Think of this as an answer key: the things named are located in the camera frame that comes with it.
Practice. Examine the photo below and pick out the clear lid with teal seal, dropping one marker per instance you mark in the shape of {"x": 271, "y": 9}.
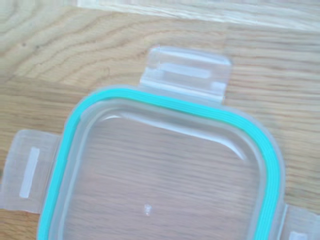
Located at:
{"x": 162, "y": 175}

